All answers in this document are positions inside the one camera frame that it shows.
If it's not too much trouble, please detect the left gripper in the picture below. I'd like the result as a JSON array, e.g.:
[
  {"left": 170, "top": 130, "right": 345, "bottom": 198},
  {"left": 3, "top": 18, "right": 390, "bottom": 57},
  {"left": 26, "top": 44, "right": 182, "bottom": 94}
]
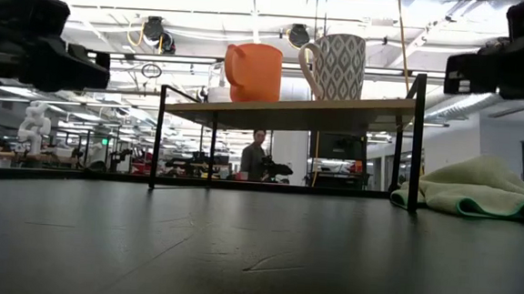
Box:
[{"left": 0, "top": 0, "right": 116, "bottom": 96}]

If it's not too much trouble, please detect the white grey patterned mug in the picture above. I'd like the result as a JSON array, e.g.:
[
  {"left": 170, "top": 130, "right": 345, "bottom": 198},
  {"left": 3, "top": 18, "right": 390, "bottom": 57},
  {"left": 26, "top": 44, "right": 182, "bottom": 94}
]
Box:
[{"left": 295, "top": 30, "right": 368, "bottom": 104}]

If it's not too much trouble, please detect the clear plastic cup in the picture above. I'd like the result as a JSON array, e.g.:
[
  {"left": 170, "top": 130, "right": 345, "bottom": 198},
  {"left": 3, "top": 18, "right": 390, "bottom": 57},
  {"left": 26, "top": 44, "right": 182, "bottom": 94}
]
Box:
[{"left": 207, "top": 61, "right": 232, "bottom": 104}]

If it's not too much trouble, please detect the orange ribbed mug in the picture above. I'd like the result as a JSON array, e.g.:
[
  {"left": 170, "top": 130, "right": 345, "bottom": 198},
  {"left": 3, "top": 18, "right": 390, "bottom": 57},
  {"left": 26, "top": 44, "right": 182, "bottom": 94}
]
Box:
[{"left": 221, "top": 41, "right": 286, "bottom": 106}]

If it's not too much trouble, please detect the long ceiling light strip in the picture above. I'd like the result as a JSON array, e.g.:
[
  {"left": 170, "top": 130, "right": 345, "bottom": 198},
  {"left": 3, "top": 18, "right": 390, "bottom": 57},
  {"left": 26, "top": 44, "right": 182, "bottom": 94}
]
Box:
[{"left": 89, "top": 50, "right": 445, "bottom": 82}]

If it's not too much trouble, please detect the light green cloth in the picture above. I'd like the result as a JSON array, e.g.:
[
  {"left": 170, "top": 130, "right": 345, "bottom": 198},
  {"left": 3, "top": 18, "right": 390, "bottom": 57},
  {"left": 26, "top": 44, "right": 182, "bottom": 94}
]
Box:
[{"left": 388, "top": 147, "right": 524, "bottom": 223}]

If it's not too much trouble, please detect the black screen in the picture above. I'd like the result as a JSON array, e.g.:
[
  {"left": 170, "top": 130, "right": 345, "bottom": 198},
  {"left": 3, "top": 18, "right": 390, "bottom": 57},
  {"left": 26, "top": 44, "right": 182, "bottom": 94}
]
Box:
[{"left": 308, "top": 131, "right": 368, "bottom": 163}]

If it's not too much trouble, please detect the person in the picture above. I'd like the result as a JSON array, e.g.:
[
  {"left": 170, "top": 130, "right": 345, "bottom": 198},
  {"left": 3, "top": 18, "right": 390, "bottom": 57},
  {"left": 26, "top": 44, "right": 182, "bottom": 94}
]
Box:
[{"left": 239, "top": 127, "right": 269, "bottom": 184}]

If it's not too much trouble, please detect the silver ventilation duct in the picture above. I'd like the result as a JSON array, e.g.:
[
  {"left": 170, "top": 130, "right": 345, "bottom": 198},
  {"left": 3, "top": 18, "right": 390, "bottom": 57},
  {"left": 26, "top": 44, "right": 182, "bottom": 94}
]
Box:
[{"left": 427, "top": 91, "right": 508, "bottom": 125}]

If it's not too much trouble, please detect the yellow cable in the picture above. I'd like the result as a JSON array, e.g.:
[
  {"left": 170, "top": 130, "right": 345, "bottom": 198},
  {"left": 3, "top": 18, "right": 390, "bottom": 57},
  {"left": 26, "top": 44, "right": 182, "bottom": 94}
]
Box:
[{"left": 390, "top": 0, "right": 417, "bottom": 96}]

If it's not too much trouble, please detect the hanging black cable loop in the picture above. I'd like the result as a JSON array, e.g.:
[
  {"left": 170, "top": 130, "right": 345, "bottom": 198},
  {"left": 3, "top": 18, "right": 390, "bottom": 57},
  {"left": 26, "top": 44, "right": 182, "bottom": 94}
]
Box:
[{"left": 140, "top": 62, "right": 163, "bottom": 81}]

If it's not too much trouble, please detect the black ceiling cable reel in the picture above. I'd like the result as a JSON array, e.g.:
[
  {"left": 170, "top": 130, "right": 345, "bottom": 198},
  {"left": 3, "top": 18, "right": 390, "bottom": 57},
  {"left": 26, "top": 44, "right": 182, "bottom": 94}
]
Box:
[
  {"left": 141, "top": 15, "right": 166, "bottom": 43},
  {"left": 157, "top": 30, "right": 178, "bottom": 55},
  {"left": 287, "top": 22, "right": 311, "bottom": 49}
]

